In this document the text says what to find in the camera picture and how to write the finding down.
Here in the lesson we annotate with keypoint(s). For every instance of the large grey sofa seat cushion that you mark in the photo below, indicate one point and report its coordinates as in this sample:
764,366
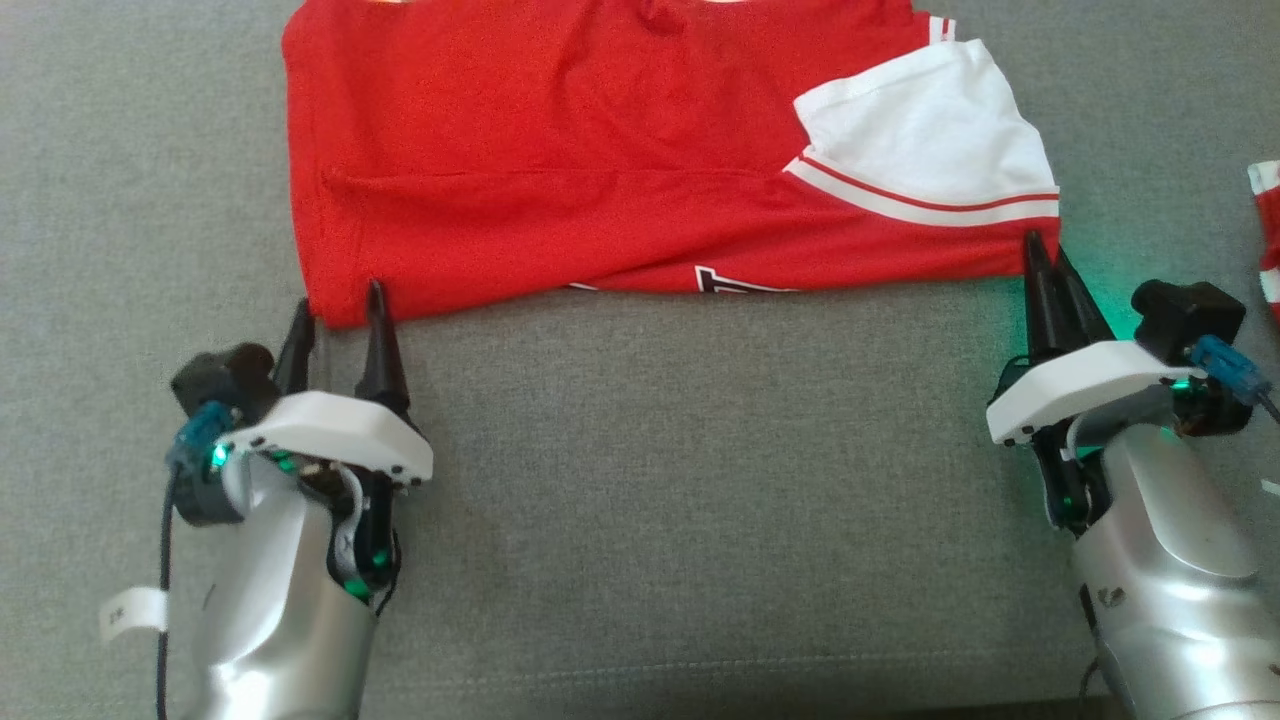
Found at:
700,500

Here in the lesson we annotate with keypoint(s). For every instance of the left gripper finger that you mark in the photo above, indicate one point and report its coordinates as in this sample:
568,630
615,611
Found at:
295,360
382,360

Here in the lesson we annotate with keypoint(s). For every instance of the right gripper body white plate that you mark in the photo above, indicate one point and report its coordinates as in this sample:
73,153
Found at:
1080,385

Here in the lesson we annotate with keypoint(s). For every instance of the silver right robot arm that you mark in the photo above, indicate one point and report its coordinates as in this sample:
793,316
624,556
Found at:
1170,600

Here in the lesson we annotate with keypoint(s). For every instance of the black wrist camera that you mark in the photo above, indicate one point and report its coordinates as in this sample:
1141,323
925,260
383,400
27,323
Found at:
1190,315
225,375

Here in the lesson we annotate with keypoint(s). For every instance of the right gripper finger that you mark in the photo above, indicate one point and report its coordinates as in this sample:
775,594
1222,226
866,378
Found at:
1042,310
1080,320

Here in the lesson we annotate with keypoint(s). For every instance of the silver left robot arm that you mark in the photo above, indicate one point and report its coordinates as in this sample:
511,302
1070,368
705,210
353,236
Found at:
270,620

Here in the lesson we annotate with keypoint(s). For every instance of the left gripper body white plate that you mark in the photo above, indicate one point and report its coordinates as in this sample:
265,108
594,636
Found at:
330,430

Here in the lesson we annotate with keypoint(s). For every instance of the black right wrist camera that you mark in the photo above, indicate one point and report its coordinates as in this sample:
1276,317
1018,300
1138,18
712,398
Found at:
1190,315

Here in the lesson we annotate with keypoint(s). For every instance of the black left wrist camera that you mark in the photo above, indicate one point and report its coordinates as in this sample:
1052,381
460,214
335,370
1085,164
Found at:
225,375

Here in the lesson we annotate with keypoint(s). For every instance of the red jersey with white sleeves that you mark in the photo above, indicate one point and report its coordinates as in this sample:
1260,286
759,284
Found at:
550,150

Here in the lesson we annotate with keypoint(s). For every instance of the red shorts with white stripe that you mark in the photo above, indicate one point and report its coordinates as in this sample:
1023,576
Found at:
1268,240

